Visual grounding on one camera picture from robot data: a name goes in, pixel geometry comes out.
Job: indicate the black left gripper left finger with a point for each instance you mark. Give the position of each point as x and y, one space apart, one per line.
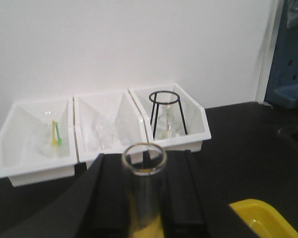
91 204

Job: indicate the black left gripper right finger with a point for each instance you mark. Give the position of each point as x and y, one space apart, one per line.
182 214

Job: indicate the clear glass test tube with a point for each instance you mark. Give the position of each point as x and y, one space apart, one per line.
145 181

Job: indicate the yellow plastic tray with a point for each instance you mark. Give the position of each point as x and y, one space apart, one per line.
263 219

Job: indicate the white storage bin middle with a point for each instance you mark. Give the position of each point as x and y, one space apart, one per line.
106 123

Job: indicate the white storage bin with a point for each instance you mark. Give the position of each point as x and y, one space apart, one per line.
22 159
106 123
194 114

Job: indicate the clear glass flask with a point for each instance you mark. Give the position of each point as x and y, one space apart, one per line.
168 122

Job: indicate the white storage bin left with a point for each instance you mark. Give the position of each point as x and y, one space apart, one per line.
22 159

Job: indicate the white storage bin right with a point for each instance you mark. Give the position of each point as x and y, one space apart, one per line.
194 114

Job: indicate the blue pegboard panel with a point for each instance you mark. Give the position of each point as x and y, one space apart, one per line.
282 87

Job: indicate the clear plastic bag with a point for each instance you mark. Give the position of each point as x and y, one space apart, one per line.
292 13

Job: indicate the black wire tripod stand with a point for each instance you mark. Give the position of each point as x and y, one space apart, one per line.
159 99

